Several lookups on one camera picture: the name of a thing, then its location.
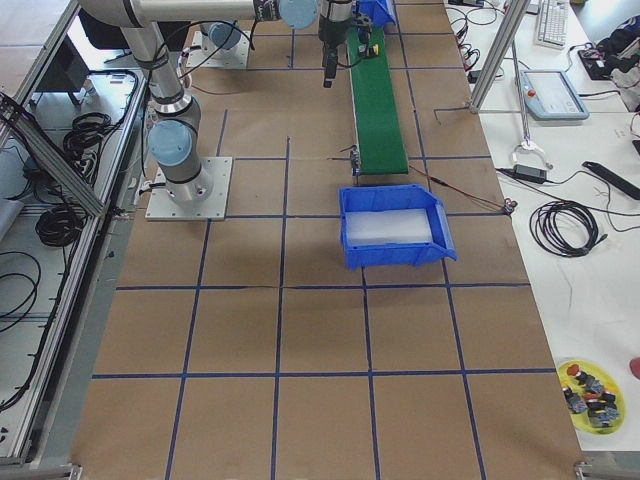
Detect aluminium frame post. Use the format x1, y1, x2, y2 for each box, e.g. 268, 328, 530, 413
468, 0, 530, 113

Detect blue bin with buttons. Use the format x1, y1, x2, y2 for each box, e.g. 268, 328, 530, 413
359, 0, 397, 28

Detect coiled black cable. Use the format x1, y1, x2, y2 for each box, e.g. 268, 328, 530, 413
528, 199, 601, 259

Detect green conveyor belt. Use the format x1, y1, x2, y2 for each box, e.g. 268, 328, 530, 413
347, 27, 409, 176

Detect blue empty bin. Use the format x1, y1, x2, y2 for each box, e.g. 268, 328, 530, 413
339, 184, 457, 270

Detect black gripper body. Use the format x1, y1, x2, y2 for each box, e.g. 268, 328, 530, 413
318, 15, 350, 49

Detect black power adapter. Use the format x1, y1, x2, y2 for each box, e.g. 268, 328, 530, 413
513, 164, 547, 184

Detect yellow plate with buttons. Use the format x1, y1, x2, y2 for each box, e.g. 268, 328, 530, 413
556, 359, 626, 435

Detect white keyboard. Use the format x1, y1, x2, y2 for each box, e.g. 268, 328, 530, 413
533, 0, 570, 49

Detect red black conveyor wires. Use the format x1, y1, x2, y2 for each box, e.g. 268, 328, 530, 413
407, 164, 516, 216

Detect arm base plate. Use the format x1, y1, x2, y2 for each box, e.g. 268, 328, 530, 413
145, 157, 233, 221
184, 31, 249, 70

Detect teach pendant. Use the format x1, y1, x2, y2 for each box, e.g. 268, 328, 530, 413
519, 69, 590, 121

